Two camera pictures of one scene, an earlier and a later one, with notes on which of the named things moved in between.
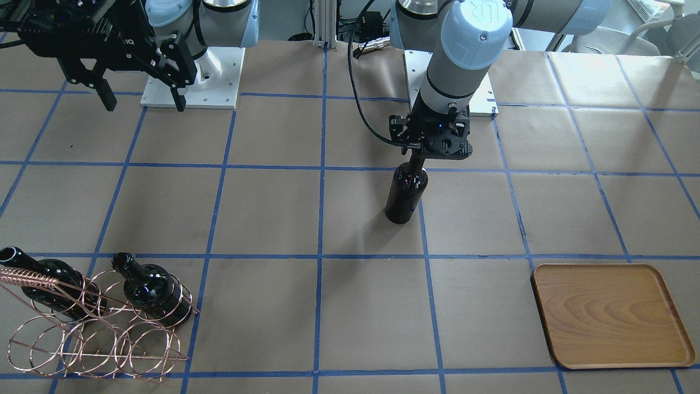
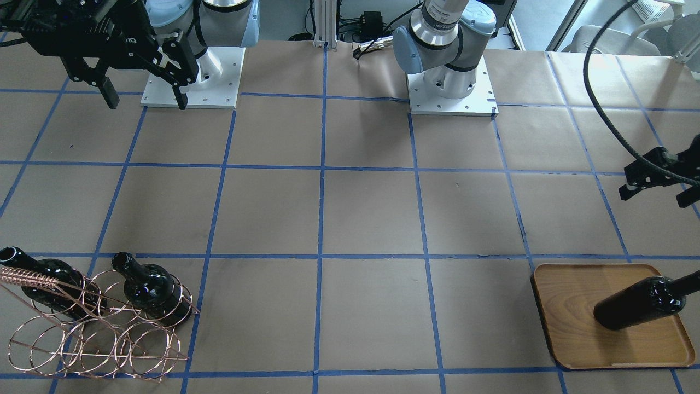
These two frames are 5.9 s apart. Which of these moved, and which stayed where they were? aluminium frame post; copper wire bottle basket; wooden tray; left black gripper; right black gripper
Moved: left black gripper
Stayed: wooden tray; copper wire bottle basket; aluminium frame post; right black gripper
